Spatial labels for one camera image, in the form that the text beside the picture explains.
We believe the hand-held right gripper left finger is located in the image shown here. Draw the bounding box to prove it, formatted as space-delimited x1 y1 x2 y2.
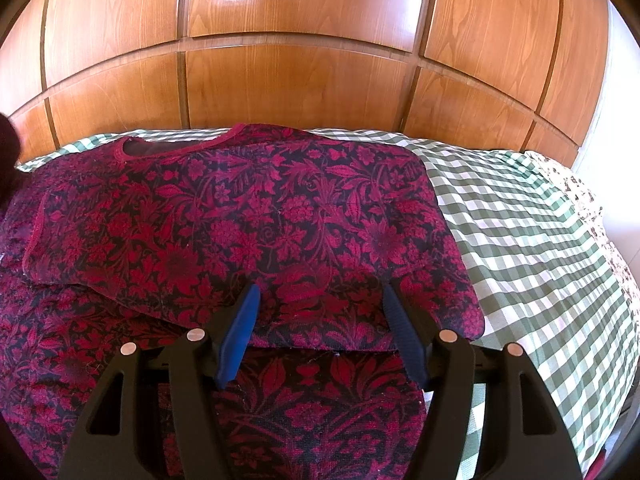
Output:
57 283 262 480

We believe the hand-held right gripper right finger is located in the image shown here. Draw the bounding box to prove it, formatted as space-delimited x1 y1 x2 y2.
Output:
384 280 584 480

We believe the red floral knit garment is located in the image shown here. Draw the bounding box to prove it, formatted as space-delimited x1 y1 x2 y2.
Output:
0 122 486 480

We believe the green checked bed sheet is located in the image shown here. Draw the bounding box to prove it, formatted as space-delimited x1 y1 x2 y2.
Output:
15 127 629 480

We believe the white floral cloth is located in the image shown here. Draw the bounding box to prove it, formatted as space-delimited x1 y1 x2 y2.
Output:
522 150 640 321

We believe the wooden panelled headboard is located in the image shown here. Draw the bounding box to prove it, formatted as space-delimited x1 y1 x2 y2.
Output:
0 0 617 171

